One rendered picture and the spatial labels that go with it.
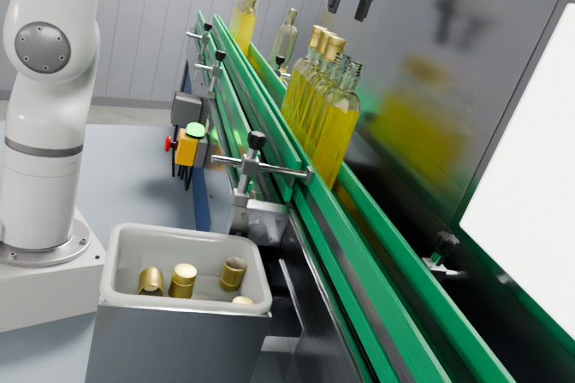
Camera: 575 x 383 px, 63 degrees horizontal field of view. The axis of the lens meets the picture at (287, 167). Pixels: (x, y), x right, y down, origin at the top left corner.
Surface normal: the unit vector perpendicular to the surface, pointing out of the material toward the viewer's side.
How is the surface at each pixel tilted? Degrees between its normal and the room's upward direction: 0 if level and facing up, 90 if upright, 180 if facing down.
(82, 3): 61
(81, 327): 0
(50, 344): 0
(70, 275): 90
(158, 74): 90
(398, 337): 90
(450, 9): 90
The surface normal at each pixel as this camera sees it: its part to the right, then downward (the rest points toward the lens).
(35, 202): 0.29, 0.37
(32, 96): 0.07, -0.70
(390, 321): -0.93, -0.17
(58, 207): 0.79, 0.38
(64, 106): 0.61, -0.62
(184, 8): 0.59, 0.46
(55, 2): 0.41, -0.09
